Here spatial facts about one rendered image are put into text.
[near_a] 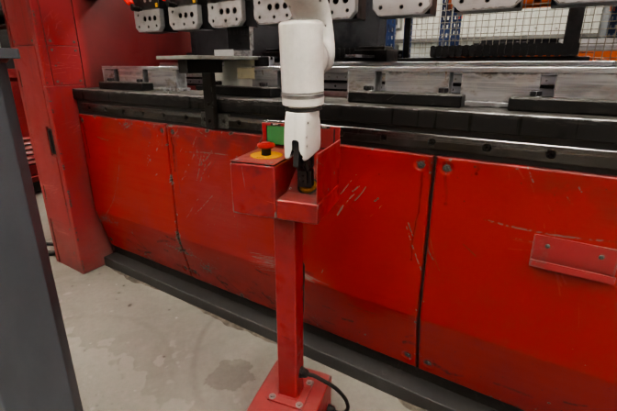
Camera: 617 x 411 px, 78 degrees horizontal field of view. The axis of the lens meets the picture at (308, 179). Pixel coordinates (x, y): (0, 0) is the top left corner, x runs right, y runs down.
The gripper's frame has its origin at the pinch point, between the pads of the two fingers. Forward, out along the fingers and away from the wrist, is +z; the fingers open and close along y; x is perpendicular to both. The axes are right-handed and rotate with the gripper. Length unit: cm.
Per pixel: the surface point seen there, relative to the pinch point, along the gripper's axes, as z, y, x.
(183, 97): -9, -37, -59
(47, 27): -34, -48, -130
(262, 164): -4.2, 5.7, -7.4
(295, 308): 33.1, 3.7, -2.4
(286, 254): 18.8, 2.6, -4.3
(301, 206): 3.8, 6.6, 1.5
